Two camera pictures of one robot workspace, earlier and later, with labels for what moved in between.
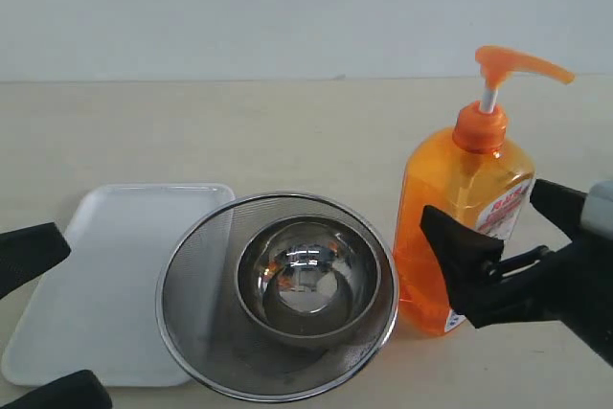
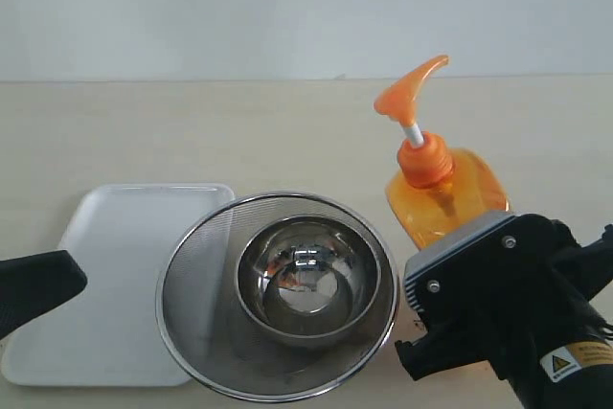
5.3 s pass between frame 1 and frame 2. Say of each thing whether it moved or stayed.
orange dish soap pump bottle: moved
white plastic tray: stayed
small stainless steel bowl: stayed
